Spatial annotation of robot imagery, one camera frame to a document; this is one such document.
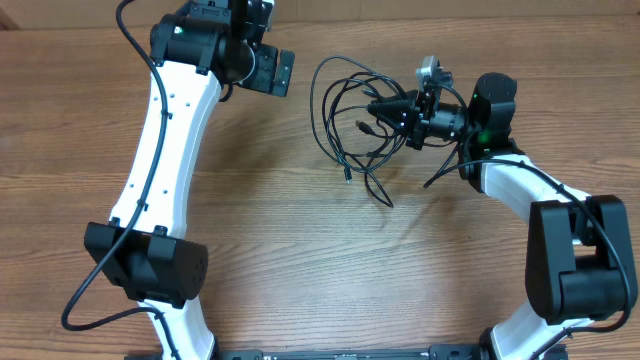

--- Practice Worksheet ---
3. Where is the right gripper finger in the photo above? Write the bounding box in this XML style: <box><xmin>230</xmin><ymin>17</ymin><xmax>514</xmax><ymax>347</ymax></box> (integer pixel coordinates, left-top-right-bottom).
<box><xmin>379</xmin><ymin>113</ymin><xmax>423</xmax><ymax>141</ymax></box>
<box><xmin>366</xmin><ymin>99</ymin><xmax>420</xmax><ymax>120</ymax></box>

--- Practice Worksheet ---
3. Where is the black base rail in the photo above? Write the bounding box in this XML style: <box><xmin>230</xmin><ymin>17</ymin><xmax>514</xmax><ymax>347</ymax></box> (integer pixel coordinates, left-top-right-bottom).
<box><xmin>124</xmin><ymin>343</ymin><xmax>481</xmax><ymax>360</ymax></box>

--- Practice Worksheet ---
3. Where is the black cable bundle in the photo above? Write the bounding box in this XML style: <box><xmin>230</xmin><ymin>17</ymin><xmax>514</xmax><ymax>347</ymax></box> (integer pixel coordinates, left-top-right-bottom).
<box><xmin>309</xmin><ymin>54</ymin><xmax>461</xmax><ymax>209</ymax></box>

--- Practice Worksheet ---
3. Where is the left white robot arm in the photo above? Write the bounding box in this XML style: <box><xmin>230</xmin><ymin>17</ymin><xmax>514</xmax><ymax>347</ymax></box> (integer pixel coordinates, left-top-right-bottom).
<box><xmin>84</xmin><ymin>0</ymin><xmax>295</xmax><ymax>359</ymax></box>

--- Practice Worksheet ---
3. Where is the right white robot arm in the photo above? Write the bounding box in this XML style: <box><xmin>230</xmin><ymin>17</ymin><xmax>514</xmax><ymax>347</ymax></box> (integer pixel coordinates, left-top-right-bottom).
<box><xmin>366</xmin><ymin>72</ymin><xmax>639</xmax><ymax>359</ymax></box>

